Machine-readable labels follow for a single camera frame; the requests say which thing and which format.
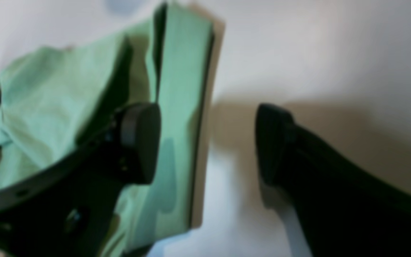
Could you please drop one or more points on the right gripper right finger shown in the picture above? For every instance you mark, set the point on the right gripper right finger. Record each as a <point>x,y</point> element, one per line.
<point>343,210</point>

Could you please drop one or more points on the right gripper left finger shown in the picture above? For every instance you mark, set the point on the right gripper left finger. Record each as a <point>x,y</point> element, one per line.
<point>66,210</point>

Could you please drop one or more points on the light green T-shirt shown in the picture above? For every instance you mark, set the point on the light green T-shirt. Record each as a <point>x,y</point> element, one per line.
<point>54,100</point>

